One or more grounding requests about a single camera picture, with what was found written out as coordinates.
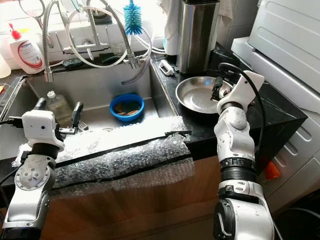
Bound clear bottle yellowish liquid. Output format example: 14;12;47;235
45;90;76;126

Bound clear lilac hose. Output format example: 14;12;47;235
122;60;152;86

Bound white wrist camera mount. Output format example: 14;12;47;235
21;110;66;152
223;70;266;114

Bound white canister blue label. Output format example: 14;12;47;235
162;0;181;56

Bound blue plastic bowl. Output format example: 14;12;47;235
109;93;145;122

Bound black fan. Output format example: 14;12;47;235
275;207;320;240

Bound brown food scraps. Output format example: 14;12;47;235
114;100;141;116

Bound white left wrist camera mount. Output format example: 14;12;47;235
21;110;66;152

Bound translucent white jug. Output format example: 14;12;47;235
0;47;9;79

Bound clear bubble wrap sheet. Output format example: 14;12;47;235
17;116;196;193

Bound large shallow steel bowl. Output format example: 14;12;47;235
175;76;223;115

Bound stainless steel sink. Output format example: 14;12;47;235
2;60;186;161

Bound steel flexible-neck sink faucet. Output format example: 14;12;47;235
42;0;111;83

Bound white soap bottle red pump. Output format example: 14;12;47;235
7;22;45;76

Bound white washing machine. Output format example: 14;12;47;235
230;0;320;211

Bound green sponge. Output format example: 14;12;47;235
100;53;121;63

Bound orange plastic object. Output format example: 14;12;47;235
262;160;281;181

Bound dark scouring pad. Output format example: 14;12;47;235
62;58;85;69

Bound white coiled tube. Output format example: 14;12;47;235
65;5;168;68

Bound teal bottle brush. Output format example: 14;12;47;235
123;0;144;37

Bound stainless steel utensil holder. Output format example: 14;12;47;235
175;0;221;75

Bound round metal strainer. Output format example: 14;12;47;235
17;0;50;43

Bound wooden cabinet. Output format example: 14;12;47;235
0;152;226;240

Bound steel flexible-neck filter tap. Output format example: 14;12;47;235
87;0;142;71

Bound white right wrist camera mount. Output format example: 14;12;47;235
223;70;266;114

